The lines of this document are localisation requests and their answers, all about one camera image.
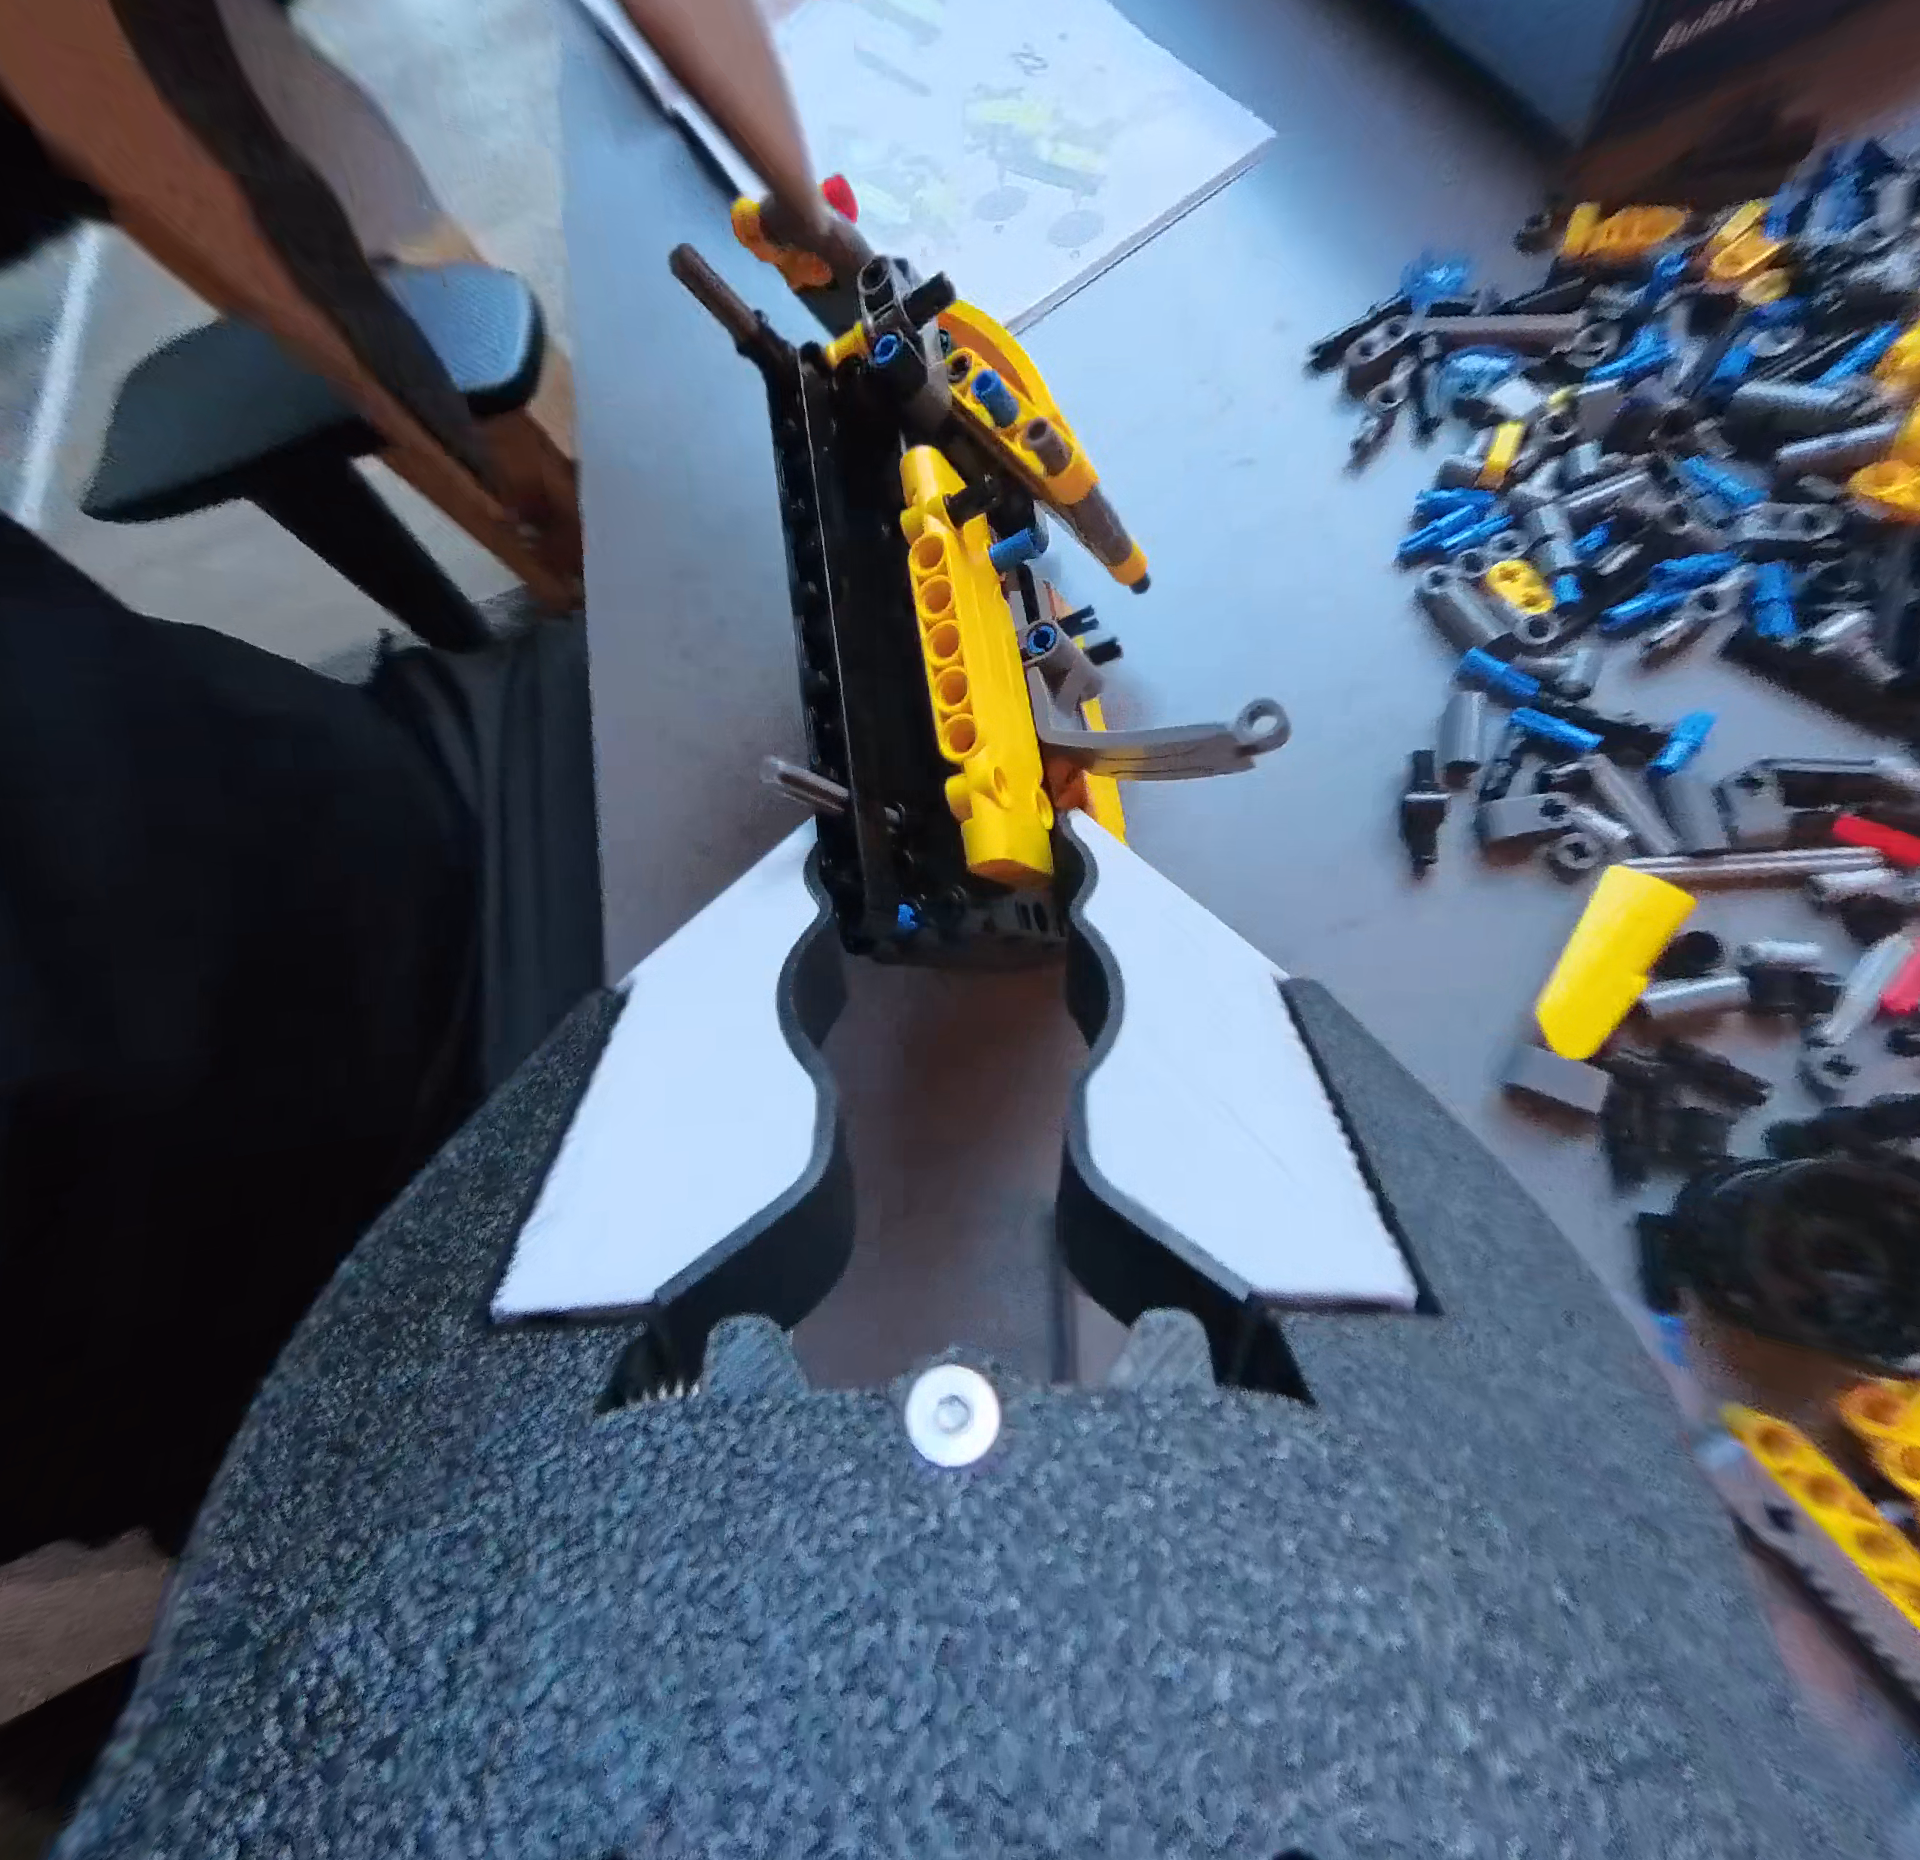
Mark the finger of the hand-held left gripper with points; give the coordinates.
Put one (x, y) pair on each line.
(719, 77)
(91, 45)

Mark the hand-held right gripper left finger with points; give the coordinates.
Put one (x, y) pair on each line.
(675, 1139)

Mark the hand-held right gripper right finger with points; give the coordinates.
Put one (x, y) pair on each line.
(1245, 1139)

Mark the long black holed beam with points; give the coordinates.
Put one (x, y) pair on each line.
(811, 585)

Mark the yellow toy vehicle model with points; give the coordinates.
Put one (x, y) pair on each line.
(975, 692)

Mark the grey desk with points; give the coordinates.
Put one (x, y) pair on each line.
(1349, 916)

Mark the white instruction booklet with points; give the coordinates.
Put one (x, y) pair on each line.
(1021, 106)

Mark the black office chair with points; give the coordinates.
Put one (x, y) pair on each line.
(227, 405)

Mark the yellow curved panel piece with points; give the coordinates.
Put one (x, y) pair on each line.
(1612, 960)

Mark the person's dark clothing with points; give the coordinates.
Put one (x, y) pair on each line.
(227, 990)

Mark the black wheel rim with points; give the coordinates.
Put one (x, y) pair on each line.
(1800, 1261)

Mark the pile of yellow beams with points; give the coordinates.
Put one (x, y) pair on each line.
(1829, 1517)

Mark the pile of small building pieces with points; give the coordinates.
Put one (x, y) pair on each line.
(1650, 509)

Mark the blue cardboard kit box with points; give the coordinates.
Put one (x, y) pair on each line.
(1501, 17)

